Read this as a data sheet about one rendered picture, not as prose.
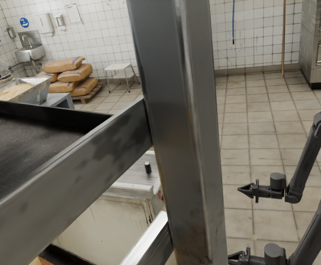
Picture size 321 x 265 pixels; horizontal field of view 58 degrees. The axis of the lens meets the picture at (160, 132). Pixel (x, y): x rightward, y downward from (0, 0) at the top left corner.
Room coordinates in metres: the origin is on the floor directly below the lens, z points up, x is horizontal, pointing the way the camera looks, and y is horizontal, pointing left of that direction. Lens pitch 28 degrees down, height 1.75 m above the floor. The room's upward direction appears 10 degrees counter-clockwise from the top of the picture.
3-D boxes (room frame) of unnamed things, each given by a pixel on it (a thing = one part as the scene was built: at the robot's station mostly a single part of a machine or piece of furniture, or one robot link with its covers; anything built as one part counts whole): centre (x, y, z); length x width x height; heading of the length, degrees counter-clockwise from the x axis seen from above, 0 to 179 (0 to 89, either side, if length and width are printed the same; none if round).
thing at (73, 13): (5.87, 1.18, 1.37); 0.27 x 0.02 x 0.40; 72
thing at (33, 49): (6.01, 2.19, 0.93); 0.99 x 0.38 x 1.09; 72
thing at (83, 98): (5.36, 1.56, 0.06); 1.20 x 0.80 x 0.11; 74
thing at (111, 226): (1.37, 0.37, 0.45); 0.70 x 0.34 x 0.90; 65
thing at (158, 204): (1.22, 0.04, 0.77); 0.24 x 0.04 x 0.14; 155
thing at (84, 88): (5.28, 1.27, 0.19); 0.72 x 0.42 x 0.15; 166
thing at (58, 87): (5.15, 1.63, 0.32); 0.72 x 0.42 x 0.17; 76
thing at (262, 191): (1.07, -0.43, 0.77); 0.07 x 0.07 x 0.10; 64
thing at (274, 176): (1.03, -0.52, 0.81); 0.12 x 0.09 x 0.12; 66
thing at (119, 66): (5.30, 0.52, 0.23); 0.45 x 0.45 x 0.46; 64
